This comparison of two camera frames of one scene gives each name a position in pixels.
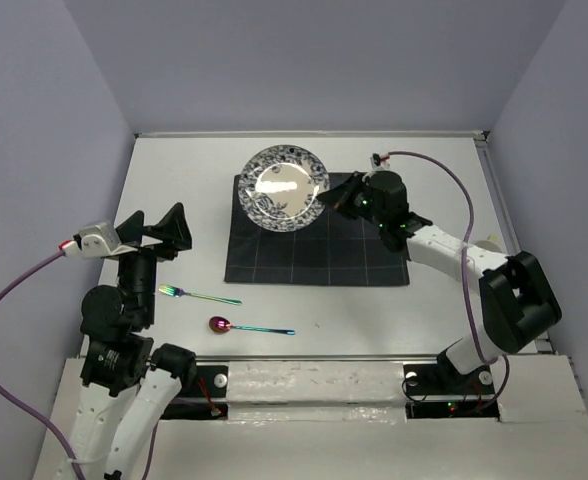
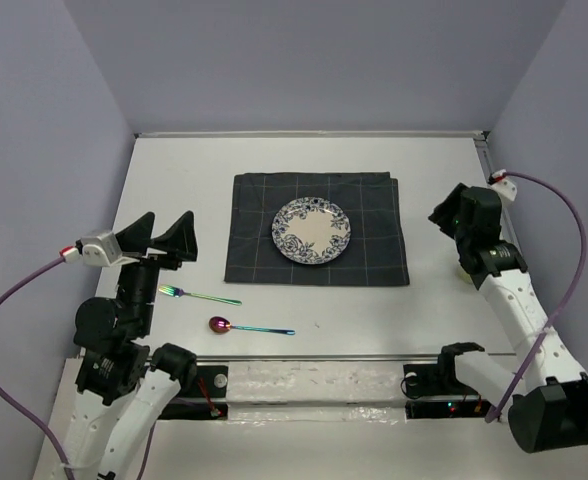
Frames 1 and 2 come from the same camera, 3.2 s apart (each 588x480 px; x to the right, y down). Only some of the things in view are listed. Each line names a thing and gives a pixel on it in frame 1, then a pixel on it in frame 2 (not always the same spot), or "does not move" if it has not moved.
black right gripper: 337,197 → 448,206
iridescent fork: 178,293 does not move
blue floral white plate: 279,187 → 310,231
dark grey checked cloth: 335,250 does not move
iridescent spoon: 221,324 does not move
